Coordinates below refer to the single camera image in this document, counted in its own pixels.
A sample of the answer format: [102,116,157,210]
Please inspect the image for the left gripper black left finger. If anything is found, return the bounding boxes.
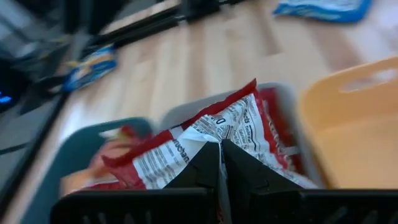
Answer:
[50,141,221,224]

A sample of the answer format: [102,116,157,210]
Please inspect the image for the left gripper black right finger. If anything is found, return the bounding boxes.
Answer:
[220,138,398,224]

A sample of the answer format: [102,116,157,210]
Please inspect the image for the blue Maruchan noodle pack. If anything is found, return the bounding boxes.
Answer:
[61,45,118,93]
[272,0,373,24]

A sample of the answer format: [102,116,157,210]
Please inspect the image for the red yellow Maruchan noodle pack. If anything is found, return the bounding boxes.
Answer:
[58,124,155,195]

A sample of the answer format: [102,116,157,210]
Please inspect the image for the light grey plastic bin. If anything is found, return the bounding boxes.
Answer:
[158,82,327,190]

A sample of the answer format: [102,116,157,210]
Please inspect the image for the orange plastic bin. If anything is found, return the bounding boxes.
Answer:
[298,55,398,190]

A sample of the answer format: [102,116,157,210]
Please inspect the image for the teal plastic bin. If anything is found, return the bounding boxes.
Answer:
[20,116,156,224]

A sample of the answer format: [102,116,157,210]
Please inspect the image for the black computer with blue lights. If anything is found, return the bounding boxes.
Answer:
[0,58,32,113]

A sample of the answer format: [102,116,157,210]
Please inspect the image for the black aluminium table frame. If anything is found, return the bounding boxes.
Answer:
[0,0,249,215]

